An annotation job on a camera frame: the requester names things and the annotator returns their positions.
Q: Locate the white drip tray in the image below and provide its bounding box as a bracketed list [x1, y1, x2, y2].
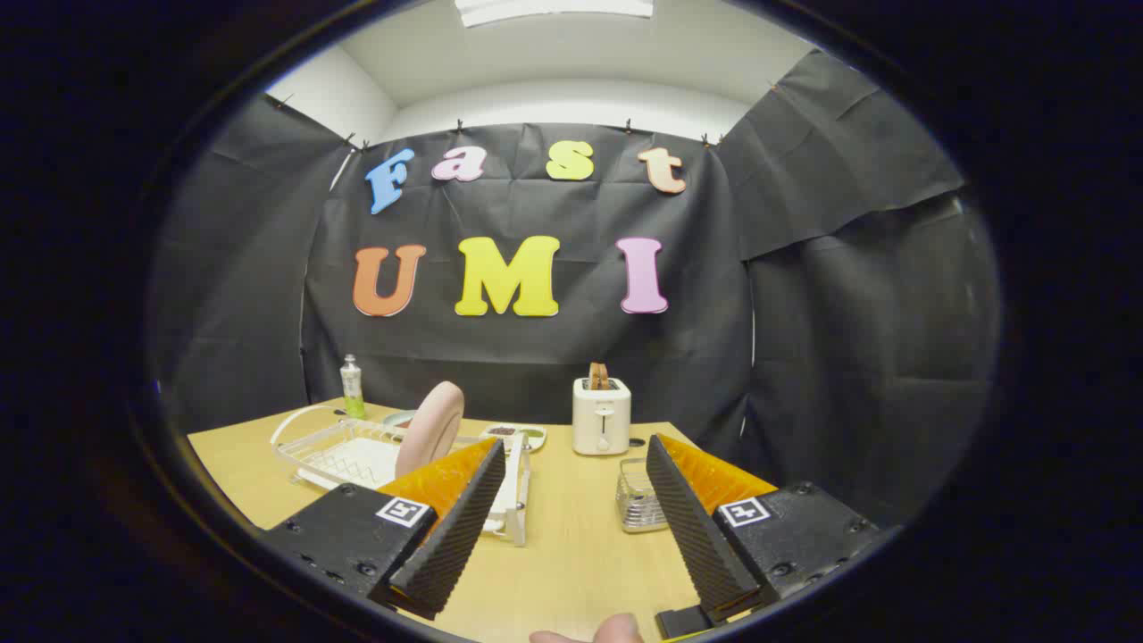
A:
[295, 436, 523, 537]

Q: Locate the clear bottle green liquid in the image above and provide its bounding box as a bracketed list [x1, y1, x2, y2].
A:
[340, 354, 367, 421]

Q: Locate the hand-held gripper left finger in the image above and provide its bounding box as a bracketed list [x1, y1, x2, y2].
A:
[262, 438, 507, 622]

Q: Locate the white divided tray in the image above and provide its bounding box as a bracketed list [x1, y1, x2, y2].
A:
[480, 423, 547, 452]

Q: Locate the ceiling light panel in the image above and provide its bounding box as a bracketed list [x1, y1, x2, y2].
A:
[454, 0, 655, 28]

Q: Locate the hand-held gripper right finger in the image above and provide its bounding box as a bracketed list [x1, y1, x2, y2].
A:
[646, 434, 880, 639]

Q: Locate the white wire dish rack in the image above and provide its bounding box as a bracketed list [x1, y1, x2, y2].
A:
[271, 405, 532, 547]

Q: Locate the black backdrop cloth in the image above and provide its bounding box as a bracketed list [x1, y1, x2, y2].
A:
[152, 49, 1001, 528]

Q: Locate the white toaster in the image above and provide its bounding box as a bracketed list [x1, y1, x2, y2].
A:
[572, 376, 632, 456]

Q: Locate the silver wire basket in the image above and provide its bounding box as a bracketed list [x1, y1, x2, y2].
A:
[615, 457, 671, 534]

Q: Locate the pink plate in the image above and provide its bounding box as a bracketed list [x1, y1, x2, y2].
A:
[395, 381, 465, 479]

